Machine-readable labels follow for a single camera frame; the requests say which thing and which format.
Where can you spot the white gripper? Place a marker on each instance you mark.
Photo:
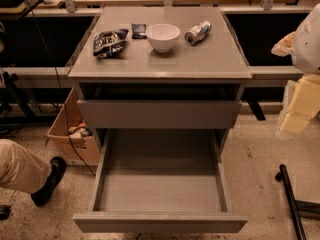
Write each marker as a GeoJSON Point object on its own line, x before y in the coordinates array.
{"type": "Point", "coordinates": [307, 49]}

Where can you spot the grey drawer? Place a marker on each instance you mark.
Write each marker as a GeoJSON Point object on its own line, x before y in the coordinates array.
{"type": "Point", "coordinates": [160, 181]}
{"type": "Point", "coordinates": [159, 114]}

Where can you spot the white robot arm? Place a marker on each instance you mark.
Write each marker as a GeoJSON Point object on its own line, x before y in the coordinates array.
{"type": "Point", "coordinates": [303, 45]}

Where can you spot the grey drawer cabinet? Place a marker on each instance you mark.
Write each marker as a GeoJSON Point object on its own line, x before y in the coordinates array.
{"type": "Point", "coordinates": [212, 70]}

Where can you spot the grey top drawer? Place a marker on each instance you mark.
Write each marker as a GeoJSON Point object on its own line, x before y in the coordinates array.
{"type": "Point", "coordinates": [159, 114]}

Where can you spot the black metal stand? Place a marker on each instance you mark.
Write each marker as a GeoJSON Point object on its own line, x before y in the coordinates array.
{"type": "Point", "coordinates": [298, 208]}

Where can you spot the silver soda can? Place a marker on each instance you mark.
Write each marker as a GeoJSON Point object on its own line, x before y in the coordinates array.
{"type": "Point", "coordinates": [198, 32]}

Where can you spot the white ceramic bowl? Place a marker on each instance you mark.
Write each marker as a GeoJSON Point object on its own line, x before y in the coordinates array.
{"type": "Point", "coordinates": [162, 37]}

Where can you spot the small dark blue packet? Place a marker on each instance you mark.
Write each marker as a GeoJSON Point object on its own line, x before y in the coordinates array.
{"type": "Point", "coordinates": [138, 31]}

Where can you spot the dark chip bag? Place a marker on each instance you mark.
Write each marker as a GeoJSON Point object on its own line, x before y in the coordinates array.
{"type": "Point", "coordinates": [108, 44]}

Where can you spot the cardboard box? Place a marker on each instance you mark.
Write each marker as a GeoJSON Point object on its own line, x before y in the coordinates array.
{"type": "Point", "coordinates": [70, 134]}

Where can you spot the black shoe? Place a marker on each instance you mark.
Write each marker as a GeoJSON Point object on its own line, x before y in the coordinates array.
{"type": "Point", "coordinates": [42, 197]}
{"type": "Point", "coordinates": [4, 212]}

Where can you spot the beige trouser leg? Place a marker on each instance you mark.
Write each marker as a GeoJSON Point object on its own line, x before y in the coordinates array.
{"type": "Point", "coordinates": [20, 169]}

